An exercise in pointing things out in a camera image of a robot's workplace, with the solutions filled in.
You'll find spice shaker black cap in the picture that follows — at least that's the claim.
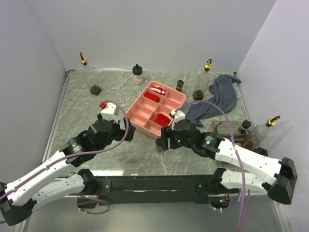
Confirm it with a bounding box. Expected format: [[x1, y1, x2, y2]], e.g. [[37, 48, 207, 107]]
[[237, 120, 251, 134], [176, 80, 184, 92]]

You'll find salt jar black lid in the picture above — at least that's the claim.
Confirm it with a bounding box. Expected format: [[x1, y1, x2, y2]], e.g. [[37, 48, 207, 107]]
[[132, 64, 143, 85]]

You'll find oil bottle gold spout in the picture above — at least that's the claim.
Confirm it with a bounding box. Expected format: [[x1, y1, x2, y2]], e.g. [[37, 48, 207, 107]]
[[240, 115, 281, 149]]

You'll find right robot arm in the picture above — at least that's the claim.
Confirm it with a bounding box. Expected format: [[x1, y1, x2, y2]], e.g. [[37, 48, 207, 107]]
[[156, 119, 297, 205]]

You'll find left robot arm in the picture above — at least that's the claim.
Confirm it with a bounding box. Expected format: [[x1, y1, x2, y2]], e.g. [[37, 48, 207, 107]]
[[0, 117, 136, 226]]

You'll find red knitted cloth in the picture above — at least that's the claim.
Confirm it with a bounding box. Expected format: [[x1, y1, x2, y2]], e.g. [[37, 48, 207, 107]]
[[154, 113, 171, 127]]

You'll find pink divided tray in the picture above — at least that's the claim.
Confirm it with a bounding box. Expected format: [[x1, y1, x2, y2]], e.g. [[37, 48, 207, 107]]
[[126, 81, 186, 139]]

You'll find red folded cloth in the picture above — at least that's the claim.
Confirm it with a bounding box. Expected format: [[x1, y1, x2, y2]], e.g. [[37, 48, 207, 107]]
[[144, 92, 160, 103]]

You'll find red white striped cloth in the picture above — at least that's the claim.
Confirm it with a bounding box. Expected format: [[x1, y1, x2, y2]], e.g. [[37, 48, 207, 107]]
[[150, 87, 167, 96]]

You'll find clear acrylic organizer rack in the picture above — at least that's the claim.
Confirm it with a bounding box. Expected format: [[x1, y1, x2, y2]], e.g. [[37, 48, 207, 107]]
[[209, 121, 254, 145]]

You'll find blue grey towel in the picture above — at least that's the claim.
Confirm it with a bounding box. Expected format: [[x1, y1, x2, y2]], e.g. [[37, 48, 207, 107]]
[[186, 74, 241, 127]]

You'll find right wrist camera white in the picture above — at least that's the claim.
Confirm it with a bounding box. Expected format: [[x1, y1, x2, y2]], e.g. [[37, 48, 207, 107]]
[[170, 109, 185, 125]]

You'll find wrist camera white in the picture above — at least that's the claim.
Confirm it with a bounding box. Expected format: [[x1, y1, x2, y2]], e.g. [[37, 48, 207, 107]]
[[170, 109, 185, 125], [99, 102, 119, 122]]

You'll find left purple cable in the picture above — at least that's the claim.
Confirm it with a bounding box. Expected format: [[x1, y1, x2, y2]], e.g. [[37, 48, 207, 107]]
[[0, 100, 131, 224]]

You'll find purple cable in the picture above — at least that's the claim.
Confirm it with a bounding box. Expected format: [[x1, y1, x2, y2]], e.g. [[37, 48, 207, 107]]
[[175, 101, 252, 232], [0, 100, 131, 224]]

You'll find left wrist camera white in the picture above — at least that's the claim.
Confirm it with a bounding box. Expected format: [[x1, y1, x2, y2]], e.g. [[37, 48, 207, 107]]
[[99, 102, 119, 122]]

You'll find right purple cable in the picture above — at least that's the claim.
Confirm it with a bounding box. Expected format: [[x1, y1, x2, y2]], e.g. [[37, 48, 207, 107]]
[[175, 101, 252, 232]]

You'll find black table front rail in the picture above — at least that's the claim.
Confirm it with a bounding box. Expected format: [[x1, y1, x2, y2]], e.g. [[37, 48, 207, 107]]
[[83, 174, 229, 204]]

